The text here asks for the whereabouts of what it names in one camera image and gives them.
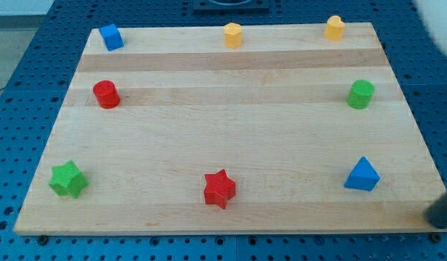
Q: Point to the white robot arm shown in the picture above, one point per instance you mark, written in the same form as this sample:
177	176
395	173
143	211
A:
433	14

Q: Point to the red star block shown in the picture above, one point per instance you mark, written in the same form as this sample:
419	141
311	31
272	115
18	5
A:
219	188

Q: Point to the green star block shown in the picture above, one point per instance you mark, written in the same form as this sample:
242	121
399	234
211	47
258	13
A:
68	180

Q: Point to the wooden board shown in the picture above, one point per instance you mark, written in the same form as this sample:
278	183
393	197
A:
272	113

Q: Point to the yellow hexagon block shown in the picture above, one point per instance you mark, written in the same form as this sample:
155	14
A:
233	35

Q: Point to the red cylinder block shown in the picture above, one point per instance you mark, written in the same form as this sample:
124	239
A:
106	94

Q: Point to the green cylinder block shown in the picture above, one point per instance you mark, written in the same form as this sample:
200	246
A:
360	94

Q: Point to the blue cube block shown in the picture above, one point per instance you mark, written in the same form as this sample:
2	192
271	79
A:
112	37

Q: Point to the blue triangle block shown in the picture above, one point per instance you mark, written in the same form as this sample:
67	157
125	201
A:
363	177

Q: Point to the yellow heart block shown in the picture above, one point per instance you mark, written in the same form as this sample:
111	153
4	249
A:
335	28

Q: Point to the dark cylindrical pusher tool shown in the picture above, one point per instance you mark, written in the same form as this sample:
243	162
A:
436	213

